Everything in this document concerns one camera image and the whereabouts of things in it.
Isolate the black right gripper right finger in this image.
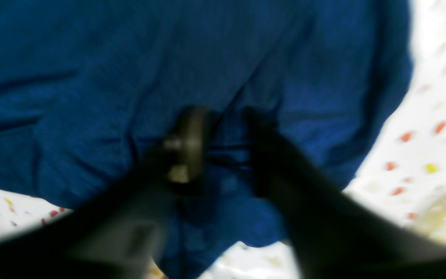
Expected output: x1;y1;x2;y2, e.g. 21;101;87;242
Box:
244;107;446;279

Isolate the terrazzo patterned tablecloth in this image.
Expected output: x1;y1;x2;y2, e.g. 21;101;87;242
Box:
0;0;446;279

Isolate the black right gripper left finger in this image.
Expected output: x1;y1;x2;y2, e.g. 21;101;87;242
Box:
0;106;211;279

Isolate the blue t-shirt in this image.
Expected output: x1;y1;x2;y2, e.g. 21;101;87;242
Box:
0;0;413;279

